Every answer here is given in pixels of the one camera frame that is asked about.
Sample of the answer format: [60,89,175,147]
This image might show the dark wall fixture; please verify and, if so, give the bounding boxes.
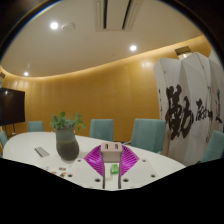
[174,45,193,61]

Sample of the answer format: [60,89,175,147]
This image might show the black television screen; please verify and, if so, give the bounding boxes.
[0,86,27,127]

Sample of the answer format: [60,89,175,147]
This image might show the white ceiling detector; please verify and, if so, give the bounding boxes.
[61,22,76,33]

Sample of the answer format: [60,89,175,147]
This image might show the white calligraphy folding screen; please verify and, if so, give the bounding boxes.
[152,49,224,167]

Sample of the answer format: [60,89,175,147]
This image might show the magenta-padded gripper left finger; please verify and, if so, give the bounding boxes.
[71,144,112,190]

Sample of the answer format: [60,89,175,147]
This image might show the small green box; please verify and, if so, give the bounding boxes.
[110,163,120,175]

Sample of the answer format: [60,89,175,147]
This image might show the round ceiling lights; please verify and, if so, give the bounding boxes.
[22,20,139,78]

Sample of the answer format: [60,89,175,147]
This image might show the ceiling air vent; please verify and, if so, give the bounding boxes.
[93,0,145,33]

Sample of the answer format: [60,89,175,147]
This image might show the small dark grey card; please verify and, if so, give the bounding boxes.
[33,146,51,158]

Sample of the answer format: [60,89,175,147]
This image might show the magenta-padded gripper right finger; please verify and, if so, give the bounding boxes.
[117,144,158,189]

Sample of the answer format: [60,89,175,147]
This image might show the teal chairs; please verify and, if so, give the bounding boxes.
[0,117,224,164]

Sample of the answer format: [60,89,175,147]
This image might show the potted plant in dark vase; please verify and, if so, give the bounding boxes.
[49,111,87,162]

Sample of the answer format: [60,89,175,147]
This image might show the small pinkish charger block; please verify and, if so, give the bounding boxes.
[99,141,124,164]

